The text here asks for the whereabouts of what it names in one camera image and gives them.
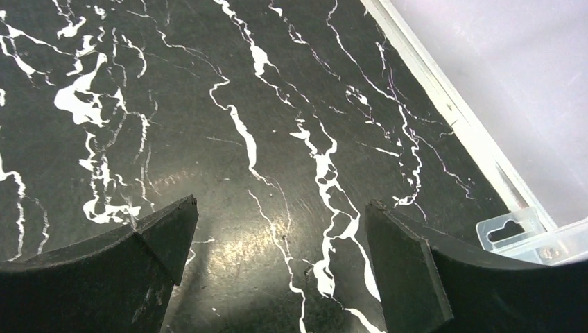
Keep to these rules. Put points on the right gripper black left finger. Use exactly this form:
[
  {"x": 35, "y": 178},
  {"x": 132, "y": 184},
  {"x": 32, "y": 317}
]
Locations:
[{"x": 118, "y": 281}]

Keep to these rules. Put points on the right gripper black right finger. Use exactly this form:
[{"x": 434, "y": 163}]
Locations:
[{"x": 429, "y": 281}]

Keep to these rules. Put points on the clear plastic organizer box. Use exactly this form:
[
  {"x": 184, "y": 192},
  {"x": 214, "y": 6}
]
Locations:
[{"x": 520, "y": 235}]

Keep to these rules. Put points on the aluminium frame rail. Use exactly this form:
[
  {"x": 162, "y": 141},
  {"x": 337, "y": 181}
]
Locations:
[{"x": 467, "y": 127}]

